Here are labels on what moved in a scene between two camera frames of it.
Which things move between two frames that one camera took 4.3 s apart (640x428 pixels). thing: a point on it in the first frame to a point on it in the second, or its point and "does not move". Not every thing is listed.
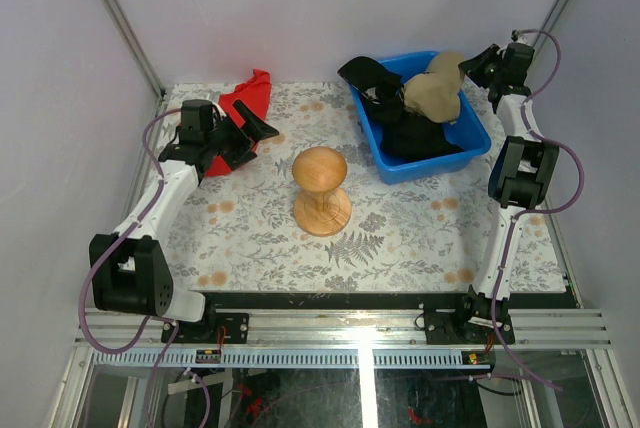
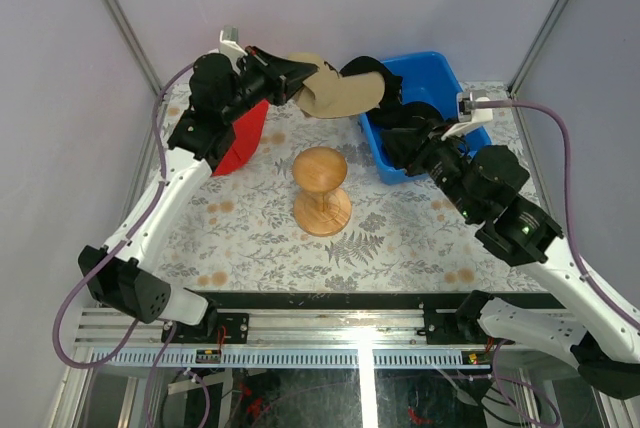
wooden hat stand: (323, 208) does not move
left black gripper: (242, 152) to (284, 77)
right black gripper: (473, 66) to (429, 146)
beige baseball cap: (436, 93) to (326, 94)
